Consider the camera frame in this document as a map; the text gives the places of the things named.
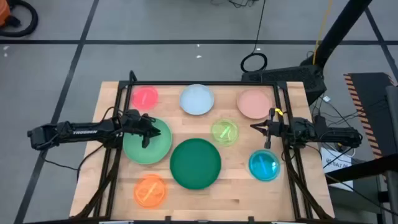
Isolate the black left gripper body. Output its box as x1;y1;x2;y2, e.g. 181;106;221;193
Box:
119;108;154;139

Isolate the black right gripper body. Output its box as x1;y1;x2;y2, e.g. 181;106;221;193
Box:
266;118;297;142

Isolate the salmon pink plate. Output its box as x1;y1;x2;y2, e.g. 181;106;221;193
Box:
236;88;274;120

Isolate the small translucent red plate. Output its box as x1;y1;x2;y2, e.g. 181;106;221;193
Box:
130;85;160;111

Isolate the small translucent cyan plate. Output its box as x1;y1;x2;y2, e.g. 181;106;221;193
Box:
248;149;281;182

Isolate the small translucent green plate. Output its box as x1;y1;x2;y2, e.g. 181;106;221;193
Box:
210;118;239;146

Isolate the large dark green plate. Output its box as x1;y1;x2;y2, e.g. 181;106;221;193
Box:
169;138;222;190

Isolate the light blue plate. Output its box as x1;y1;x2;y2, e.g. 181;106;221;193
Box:
179;83;215;116

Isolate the small translucent orange plate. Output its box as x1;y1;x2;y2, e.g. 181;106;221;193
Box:
133;174;168;208

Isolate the large light green plate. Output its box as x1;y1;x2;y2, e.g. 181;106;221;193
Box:
123;117;173;165

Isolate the black diagonal beam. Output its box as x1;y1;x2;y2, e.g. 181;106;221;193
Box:
325;154;398;185

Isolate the black hazard-striped cart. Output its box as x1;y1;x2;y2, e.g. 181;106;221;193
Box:
343;72;398;159

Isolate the black slanted pole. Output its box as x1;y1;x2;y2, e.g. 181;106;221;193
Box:
312;0;373;68

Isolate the orange vacuum cleaner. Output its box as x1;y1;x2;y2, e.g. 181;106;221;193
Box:
0;0;12;27

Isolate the black cable tangle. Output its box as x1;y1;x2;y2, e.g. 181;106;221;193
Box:
310;93;364;162

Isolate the black cable with coil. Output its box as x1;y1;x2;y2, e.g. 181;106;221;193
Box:
240;0;268;73

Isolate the black aluminium table frame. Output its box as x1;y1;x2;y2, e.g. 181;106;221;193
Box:
73;70;335;224

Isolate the black power cable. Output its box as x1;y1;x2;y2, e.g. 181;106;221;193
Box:
40;142;108;182

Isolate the yellow cable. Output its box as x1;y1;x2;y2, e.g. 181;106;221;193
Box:
312;0;333;65

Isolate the black cable bundle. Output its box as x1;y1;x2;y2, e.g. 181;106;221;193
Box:
210;0;259;9

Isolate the black hose ring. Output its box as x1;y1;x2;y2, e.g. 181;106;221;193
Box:
0;0;39;38

